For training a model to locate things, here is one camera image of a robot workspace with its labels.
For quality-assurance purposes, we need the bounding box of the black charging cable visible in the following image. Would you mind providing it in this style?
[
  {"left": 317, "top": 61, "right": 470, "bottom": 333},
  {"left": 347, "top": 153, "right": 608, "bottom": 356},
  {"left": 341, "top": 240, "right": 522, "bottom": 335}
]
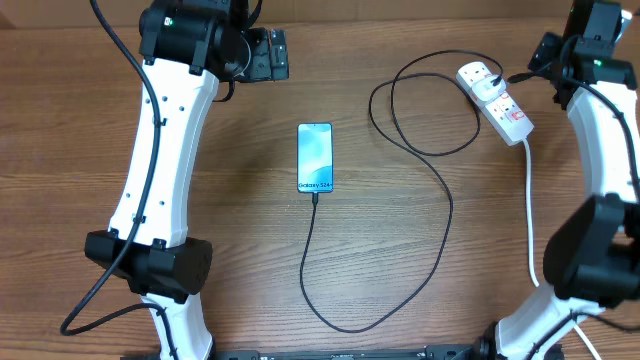
[{"left": 298, "top": 49, "right": 504, "bottom": 334}]

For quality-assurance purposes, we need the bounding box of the white charger adapter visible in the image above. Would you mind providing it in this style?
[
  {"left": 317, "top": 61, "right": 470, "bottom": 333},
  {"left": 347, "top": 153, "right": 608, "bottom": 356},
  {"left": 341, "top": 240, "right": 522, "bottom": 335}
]
[{"left": 471, "top": 75, "right": 506, "bottom": 104}]

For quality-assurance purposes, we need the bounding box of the white power strip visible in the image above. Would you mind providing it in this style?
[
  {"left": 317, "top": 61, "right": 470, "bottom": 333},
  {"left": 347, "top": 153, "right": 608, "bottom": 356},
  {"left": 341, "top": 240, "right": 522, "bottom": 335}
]
[{"left": 456, "top": 61, "right": 534, "bottom": 146}]

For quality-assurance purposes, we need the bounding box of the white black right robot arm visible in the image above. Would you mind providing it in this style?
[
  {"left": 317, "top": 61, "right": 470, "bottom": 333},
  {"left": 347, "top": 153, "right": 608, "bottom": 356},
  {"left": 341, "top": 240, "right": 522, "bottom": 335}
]
[{"left": 468, "top": 0, "right": 639, "bottom": 359}]

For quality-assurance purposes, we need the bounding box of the blue smartphone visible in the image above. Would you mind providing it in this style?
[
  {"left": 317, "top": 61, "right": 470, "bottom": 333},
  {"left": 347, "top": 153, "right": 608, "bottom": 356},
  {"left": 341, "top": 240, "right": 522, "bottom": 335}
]
[{"left": 297, "top": 123, "right": 334, "bottom": 193}]

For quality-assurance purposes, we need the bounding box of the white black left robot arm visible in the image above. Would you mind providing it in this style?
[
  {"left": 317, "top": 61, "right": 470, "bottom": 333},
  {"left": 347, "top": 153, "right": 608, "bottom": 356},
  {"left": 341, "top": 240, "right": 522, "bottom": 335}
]
[{"left": 85, "top": 0, "right": 289, "bottom": 359}]

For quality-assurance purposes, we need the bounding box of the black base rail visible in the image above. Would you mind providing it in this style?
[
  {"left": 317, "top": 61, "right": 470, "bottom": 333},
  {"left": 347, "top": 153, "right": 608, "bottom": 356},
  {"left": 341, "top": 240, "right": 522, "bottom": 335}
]
[{"left": 210, "top": 345, "right": 473, "bottom": 360}]

